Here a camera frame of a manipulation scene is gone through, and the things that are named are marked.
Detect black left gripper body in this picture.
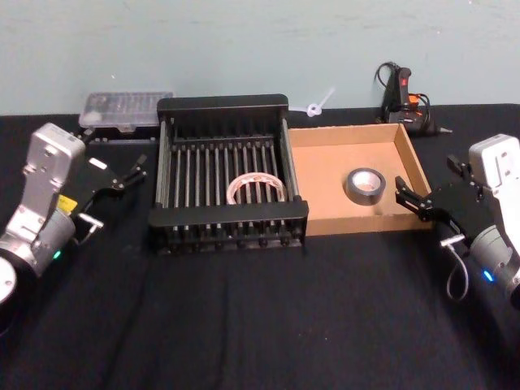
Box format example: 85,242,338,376
59,155,126,229

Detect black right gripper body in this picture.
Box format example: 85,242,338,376
422,180,497,245

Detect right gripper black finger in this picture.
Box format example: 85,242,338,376
394,175,434,223
446,154,485,200

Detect roll of silver tape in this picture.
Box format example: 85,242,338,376
345,167,385,207

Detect clear plastic case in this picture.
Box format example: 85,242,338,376
77,91,176,145

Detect shallow brown cardboard tray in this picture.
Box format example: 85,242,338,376
287,122,434,237

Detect black rack with steel bars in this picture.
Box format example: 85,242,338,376
146,93,310,257

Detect small white three-armed plastic piece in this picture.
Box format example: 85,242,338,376
289,85,338,119

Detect black table cloth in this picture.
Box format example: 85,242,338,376
0,102,520,390

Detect right wrist cable silver plug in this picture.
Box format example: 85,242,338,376
440,233,473,303

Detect wrist cable silver plug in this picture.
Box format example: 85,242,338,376
440,233,473,303
76,213,104,245

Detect left wrist cable silver plug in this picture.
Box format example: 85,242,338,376
76,213,104,245

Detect black corded tool red switch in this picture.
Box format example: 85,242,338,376
374,61,453,137

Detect pale blue-green wall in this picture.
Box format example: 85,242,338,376
0,0,520,118

